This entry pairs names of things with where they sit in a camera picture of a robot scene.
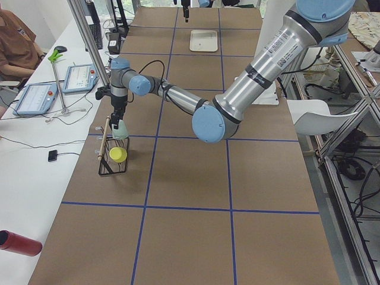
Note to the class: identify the white chair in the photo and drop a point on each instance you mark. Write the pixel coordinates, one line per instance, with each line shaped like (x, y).
(312, 117)

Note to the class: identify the cream rabbit tray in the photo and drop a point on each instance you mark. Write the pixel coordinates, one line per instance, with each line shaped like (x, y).
(203, 41)

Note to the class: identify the small black puck device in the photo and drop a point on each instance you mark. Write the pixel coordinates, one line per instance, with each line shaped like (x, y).
(52, 155)

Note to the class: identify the green handled reacher tool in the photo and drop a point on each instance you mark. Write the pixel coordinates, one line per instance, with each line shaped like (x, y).
(56, 54)

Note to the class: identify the yellow cup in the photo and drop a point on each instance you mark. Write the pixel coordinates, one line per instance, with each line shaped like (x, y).
(118, 154)

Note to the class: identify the person in brown shirt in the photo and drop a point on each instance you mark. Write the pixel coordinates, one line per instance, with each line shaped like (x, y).
(20, 54)

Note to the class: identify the far blue teach pendant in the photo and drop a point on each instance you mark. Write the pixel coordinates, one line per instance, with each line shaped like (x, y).
(80, 78)

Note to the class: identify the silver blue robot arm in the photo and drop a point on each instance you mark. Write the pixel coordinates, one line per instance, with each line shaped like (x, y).
(187, 4)
(305, 24)

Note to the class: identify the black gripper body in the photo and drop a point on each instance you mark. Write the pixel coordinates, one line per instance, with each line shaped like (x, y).
(116, 103)

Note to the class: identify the mint green cup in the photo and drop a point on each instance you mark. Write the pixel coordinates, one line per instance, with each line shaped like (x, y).
(119, 131)

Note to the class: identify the aluminium frame post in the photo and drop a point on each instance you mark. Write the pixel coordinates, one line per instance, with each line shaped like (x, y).
(80, 19)

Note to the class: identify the black box on desk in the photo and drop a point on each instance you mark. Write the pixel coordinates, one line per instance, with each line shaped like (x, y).
(114, 43)

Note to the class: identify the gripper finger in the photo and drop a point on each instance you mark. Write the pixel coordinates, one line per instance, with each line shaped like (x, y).
(186, 13)
(114, 121)

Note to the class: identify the red cylinder bottle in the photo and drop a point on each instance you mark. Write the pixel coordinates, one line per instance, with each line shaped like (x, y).
(19, 244)

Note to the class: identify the near blue teach pendant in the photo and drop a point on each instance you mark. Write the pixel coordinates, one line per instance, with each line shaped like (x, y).
(36, 99)

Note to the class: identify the blue teach pendant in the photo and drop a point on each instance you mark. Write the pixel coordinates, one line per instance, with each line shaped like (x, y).
(36, 99)
(80, 78)

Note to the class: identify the black wire cup rack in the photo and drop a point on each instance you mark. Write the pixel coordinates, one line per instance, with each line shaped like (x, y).
(107, 166)

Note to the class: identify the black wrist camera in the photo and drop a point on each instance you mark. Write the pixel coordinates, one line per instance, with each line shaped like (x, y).
(102, 91)

